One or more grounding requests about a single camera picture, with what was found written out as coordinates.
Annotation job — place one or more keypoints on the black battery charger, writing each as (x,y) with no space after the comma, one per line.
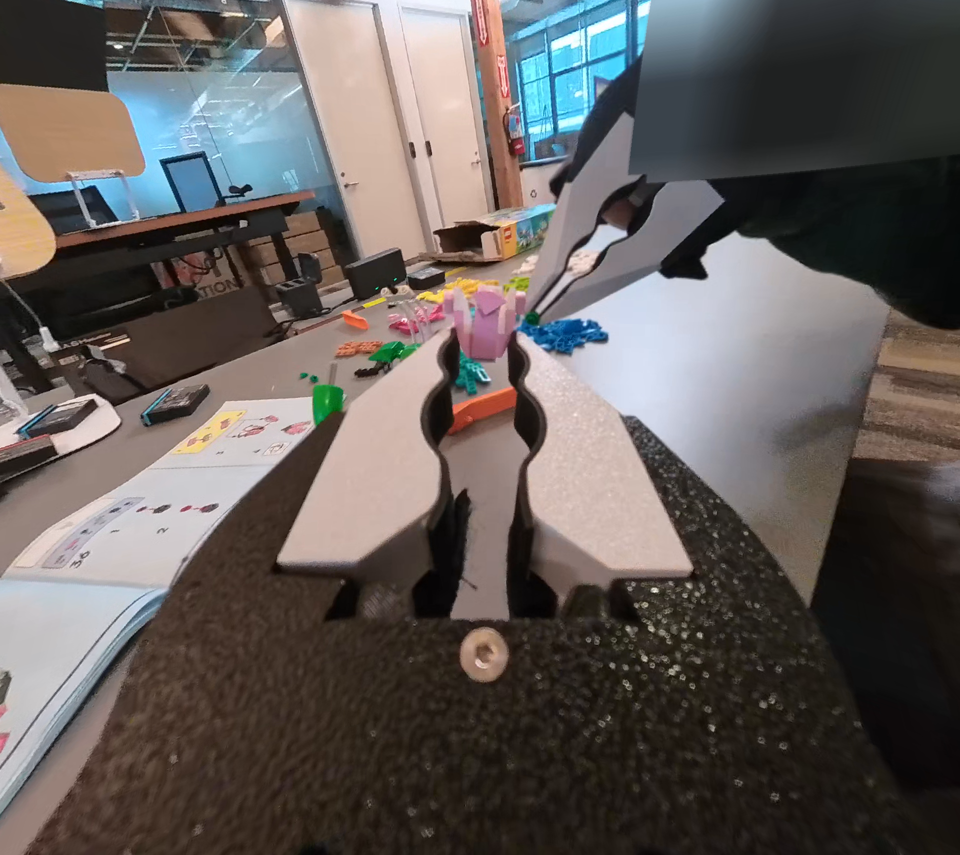
(300,292)

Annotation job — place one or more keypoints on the pile of blue lego pieces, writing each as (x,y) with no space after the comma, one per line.
(574,334)

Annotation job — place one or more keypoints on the black lego pieces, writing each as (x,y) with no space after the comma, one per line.
(371,370)

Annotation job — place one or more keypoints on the red fire extinguisher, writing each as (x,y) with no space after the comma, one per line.
(515,135)

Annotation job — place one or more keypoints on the teal lego pieces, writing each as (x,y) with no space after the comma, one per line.
(472,375)

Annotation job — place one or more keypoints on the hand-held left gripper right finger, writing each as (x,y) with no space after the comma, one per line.
(592,480)

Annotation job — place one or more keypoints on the wooden post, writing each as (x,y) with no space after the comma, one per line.
(491,120)

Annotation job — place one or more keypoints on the colourful cardboard lego box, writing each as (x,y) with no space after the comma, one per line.
(499,232)

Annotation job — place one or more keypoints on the pink lego flower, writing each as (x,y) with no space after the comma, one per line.
(484,326)

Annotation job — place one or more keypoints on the black wall screen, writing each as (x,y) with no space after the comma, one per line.
(52,37)

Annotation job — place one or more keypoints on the dark brown chair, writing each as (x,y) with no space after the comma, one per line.
(187,337)

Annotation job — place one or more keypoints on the pile of lime lego pieces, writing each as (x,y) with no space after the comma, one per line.
(517,283)

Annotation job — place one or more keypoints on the pile of green lego pieces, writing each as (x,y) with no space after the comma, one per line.
(390,351)

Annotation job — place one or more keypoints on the black power station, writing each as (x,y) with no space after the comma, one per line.
(375,274)

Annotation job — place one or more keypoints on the pile of pink lego pieces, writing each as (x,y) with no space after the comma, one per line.
(409,322)

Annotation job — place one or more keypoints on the lego instruction booklet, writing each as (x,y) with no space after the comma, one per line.
(150,517)

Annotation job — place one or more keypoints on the white tray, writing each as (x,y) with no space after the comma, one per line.
(97,431)

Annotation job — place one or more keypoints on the clear acrylic stand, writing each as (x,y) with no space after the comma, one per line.
(101,184)

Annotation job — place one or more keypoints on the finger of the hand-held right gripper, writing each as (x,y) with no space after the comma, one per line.
(589,202)
(660,232)

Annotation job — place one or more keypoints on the white door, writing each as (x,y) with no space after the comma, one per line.
(446,112)
(337,120)

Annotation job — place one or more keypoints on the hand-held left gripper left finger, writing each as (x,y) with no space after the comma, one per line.
(375,480)

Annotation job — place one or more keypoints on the brown wooden desk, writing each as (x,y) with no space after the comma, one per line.
(187,217)

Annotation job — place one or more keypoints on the coral lego plates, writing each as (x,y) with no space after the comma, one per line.
(360,348)

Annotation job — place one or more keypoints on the green lego leaf piece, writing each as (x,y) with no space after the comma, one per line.
(328,405)

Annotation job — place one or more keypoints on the small black box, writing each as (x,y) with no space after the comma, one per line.
(426,276)

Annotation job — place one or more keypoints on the pile of yellow lego pieces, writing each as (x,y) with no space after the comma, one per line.
(469,285)

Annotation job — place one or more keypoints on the orange lego brick separator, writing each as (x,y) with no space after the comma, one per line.
(480,409)
(355,320)

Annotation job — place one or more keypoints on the pile of white lego pieces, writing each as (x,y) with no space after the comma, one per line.
(581,262)

